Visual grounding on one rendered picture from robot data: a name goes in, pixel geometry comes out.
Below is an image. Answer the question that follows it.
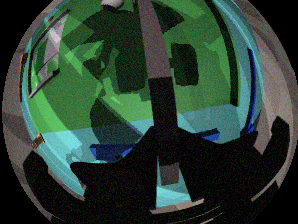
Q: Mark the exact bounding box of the green flat mat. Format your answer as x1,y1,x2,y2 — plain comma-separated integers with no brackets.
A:
25,0,231,135

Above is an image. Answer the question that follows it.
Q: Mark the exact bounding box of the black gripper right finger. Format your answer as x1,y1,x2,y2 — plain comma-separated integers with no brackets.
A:
178,127,258,202

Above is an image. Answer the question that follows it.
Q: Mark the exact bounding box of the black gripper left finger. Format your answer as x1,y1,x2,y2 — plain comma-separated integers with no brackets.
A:
69,125,158,210

